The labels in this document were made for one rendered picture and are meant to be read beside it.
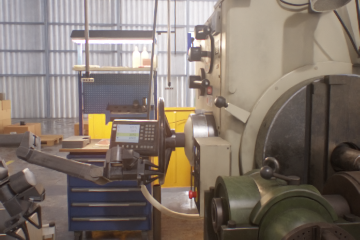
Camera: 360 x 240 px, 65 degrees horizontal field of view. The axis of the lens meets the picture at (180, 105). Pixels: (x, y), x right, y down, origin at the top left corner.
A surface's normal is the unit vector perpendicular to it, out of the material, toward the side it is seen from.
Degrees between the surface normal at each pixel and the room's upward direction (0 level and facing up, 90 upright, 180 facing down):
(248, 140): 90
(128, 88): 90
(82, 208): 90
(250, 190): 32
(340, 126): 90
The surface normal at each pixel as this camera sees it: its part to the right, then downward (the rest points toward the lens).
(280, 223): -0.58, -0.68
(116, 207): 0.03, 0.07
